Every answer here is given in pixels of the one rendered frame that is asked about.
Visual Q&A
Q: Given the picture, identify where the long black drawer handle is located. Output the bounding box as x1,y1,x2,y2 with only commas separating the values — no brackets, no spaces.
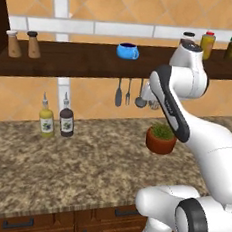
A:
2,215,36,232

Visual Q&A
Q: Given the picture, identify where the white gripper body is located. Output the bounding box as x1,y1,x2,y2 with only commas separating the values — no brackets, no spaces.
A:
139,82,163,110

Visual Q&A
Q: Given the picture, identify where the wide wooden drawer front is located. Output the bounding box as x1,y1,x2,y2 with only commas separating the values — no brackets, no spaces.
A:
0,204,77,232

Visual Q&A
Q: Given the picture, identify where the red-lidded yellow jar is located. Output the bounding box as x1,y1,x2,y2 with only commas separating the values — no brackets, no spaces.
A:
198,30,217,62

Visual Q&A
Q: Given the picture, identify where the yellow oil bottle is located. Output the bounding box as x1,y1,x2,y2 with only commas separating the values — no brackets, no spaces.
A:
36,92,60,139

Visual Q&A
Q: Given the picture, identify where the dark vinegar bottle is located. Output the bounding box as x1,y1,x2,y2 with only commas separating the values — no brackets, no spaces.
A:
57,91,79,139

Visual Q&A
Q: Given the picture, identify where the black-lidded pale jar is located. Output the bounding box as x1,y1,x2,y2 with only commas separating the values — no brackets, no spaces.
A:
179,30,197,46

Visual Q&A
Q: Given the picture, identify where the dark wood wall shelf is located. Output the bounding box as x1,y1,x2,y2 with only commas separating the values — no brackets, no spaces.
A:
0,27,232,100

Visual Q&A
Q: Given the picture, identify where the black-capped wooden pepper shaker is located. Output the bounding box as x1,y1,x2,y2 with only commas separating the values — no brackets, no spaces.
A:
24,30,45,61

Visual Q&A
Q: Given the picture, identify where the short black drawer handle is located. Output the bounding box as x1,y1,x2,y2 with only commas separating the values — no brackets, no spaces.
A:
113,206,141,220

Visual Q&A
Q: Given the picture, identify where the hanging grey whisk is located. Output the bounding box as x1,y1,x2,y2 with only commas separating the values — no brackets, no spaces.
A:
147,99,162,112

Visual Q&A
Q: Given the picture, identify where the potted green plant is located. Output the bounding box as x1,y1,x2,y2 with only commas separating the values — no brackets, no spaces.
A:
144,121,179,157

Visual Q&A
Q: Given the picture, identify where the white-capped wooden salt shaker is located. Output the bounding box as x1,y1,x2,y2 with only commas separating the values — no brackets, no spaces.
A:
3,29,26,60

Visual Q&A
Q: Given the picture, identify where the narrow wooden drawer front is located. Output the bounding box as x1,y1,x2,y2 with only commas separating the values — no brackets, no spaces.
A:
92,200,148,228

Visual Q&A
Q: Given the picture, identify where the hanging grey ladle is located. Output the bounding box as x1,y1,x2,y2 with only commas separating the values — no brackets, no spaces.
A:
133,77,151,110

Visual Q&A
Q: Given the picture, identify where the dark wood wall cabinet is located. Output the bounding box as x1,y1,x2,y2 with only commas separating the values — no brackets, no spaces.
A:
0,0,14,62

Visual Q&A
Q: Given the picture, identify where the blue mug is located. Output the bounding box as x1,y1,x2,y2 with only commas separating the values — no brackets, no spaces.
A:
114,41,141,62

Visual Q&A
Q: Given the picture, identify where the hanging grey spatula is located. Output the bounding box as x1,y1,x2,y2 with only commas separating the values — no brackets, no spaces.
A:
113,76,126,109

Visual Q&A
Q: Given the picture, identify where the hanging grey fork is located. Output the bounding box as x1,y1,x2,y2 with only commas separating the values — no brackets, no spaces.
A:
123,77,134,107

